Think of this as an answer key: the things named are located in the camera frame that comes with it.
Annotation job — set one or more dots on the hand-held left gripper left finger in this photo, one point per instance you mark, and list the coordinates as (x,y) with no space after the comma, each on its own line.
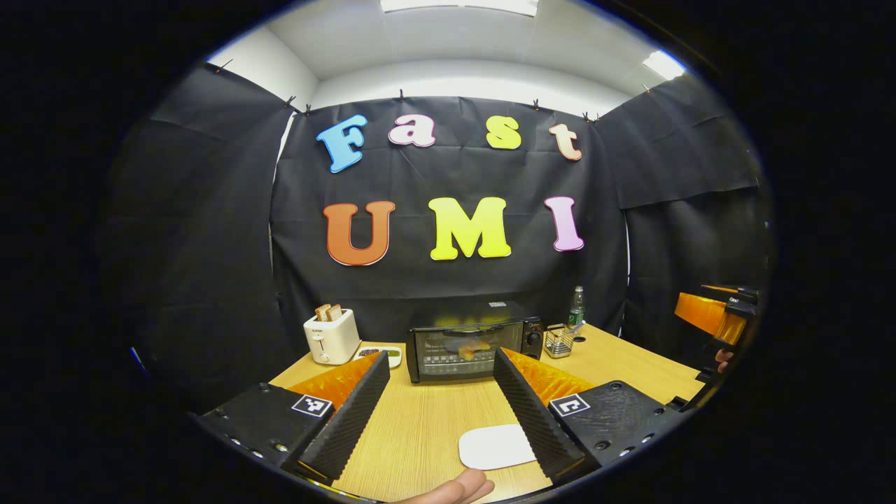
(350,427)

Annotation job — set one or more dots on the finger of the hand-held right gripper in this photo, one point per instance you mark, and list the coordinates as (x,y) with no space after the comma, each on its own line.
(707,315)
(731,294)

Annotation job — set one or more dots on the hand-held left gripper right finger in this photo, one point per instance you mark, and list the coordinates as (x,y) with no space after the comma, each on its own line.
(532,423)

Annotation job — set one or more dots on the golden bread roll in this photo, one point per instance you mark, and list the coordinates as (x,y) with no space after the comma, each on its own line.
(472,348)

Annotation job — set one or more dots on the black electric oven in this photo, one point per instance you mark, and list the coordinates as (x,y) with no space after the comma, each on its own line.
(448,364)

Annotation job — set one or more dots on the white plate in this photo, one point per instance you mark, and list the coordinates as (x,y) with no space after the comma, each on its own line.
(493,448)

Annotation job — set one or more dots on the white divided snack dish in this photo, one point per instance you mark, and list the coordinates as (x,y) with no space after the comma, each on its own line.
(367,351)

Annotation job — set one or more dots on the white toaster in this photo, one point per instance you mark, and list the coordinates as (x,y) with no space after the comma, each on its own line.
(332,339)

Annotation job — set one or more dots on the blue striped straw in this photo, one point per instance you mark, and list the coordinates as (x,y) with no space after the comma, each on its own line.
(575,328)

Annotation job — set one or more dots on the toasted bread slice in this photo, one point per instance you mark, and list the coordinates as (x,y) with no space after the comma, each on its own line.
(323,312)
(336,311)

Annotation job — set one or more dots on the clear water bottle green label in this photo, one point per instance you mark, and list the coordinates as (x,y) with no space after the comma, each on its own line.
(576,311)

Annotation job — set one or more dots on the black backdrop cloth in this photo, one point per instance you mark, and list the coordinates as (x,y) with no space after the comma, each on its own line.
(448,287)

